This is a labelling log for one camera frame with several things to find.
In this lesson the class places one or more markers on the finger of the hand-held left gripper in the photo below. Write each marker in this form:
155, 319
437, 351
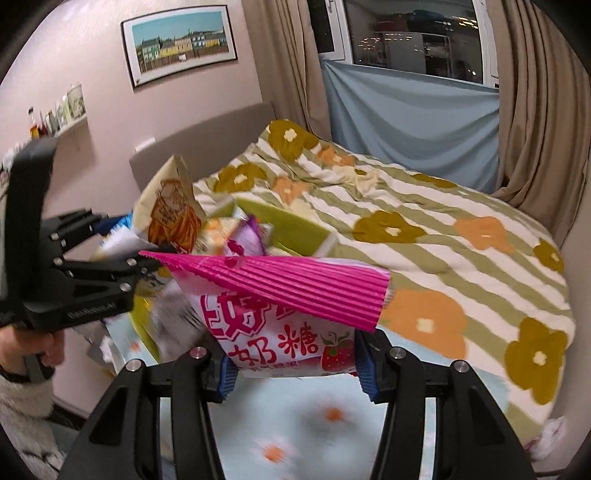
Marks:
106, 270
74, 228

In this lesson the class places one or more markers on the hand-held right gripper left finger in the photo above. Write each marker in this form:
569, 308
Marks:
226, 376

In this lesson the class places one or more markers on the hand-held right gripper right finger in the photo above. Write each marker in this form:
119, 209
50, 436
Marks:
367, 369

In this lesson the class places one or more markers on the pink candy packet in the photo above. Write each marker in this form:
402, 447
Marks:
277, 332

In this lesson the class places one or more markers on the orange white cake packet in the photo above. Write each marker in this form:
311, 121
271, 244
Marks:
171, 207

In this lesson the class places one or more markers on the purple snack packet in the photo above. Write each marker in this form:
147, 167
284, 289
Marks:
251, 237

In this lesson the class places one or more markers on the yellow green cardboard box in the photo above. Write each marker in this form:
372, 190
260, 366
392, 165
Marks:
295, 230

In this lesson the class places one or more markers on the person's left hand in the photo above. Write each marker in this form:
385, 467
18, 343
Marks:
41, 348

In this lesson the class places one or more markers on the silver snack packet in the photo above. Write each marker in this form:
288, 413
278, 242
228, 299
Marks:
178, 323

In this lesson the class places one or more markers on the daisy print tablecloth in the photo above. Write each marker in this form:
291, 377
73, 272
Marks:
295, 424

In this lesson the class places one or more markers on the small glass bottle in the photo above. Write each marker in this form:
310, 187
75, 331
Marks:
33, 124

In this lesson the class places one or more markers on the printed mug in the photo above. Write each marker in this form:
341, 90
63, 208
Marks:
61, 114
76, 104

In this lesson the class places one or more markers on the striped floral blanket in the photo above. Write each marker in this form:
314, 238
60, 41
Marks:
415, 258

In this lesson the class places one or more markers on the beige headboard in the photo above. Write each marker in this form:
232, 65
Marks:
203, 138

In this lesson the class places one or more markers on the white crumpled tissue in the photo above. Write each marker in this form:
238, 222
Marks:
549, 438

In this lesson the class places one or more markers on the light blue cloth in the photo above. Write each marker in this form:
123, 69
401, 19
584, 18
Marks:
406, 124

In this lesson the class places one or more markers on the beige curtain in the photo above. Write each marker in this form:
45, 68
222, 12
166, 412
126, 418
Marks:
295, 69
545, 115

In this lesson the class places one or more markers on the window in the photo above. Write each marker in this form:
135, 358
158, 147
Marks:
406, 32

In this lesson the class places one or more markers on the wall shelf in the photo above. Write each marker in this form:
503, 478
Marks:
69, 127

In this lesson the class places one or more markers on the white wall plate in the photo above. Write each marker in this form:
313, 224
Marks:
144, 145

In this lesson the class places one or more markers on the framed wall picture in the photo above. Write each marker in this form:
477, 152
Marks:
180, 44

